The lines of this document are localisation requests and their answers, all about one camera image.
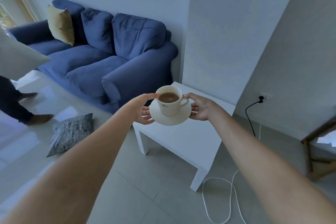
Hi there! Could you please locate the large white pillow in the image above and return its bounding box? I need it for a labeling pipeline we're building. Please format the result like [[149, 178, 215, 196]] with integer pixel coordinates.
[[0, 26, 52, 82]]

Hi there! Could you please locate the white saucer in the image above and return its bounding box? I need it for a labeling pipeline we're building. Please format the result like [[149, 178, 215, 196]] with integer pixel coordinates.
[[149, 98, 192, 126]]

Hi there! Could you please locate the person's left hand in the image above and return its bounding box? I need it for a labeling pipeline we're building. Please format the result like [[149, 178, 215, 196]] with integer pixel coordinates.
[[125, 93, 160, 126]]

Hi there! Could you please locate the patterned blue white cushion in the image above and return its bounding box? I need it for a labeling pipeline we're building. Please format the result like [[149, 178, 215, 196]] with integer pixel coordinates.
[[46, 113, 94, 158]]

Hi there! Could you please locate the person's left forearm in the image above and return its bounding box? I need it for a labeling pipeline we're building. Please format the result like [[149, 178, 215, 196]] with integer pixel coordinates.
[[0, 105, 133, 224]]

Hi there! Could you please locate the white side table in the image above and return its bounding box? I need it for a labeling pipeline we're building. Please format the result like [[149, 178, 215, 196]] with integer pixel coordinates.
[[132, 82, 236, 192]]

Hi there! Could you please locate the person's right forearm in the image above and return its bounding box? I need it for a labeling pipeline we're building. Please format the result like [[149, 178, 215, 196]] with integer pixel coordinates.
[[210, 112, 336, 224]]

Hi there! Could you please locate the white cable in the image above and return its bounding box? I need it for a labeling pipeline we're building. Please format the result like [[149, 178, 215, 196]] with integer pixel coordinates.
[[202, 124, 263, 224]]

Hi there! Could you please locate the black power cable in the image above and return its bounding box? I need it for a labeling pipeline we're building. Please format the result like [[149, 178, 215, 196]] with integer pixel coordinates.
[[245, 96, 264, 137]]

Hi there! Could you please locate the person's right hand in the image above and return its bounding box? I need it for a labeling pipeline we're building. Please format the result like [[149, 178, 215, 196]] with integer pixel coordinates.
[[182, 93, 224, 122]]

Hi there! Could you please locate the wooden chair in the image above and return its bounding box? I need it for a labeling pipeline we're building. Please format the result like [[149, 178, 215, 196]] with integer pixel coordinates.
[[301, 116, 336, 182]]

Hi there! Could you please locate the blue sofa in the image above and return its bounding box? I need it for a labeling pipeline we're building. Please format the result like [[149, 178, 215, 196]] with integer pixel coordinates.
[[7, 0, 179, 114]]

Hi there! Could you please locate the brown coffee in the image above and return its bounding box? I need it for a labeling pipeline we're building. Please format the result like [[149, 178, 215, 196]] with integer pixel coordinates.
[[159, 92, 180, 103]]

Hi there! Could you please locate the white cup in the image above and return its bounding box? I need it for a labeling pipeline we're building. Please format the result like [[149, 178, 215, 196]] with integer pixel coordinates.
[[155, 85, 190, 117]]

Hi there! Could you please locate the yellow throw pillow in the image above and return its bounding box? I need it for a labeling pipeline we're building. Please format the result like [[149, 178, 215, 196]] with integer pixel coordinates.
[[47, 5, 75, 46]]

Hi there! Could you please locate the blue sofa back cushion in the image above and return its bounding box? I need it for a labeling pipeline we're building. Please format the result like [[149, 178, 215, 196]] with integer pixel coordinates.
[[52, 0, 86, 46], [111, 13, 167, 61], [80, 8, 115, 55]]

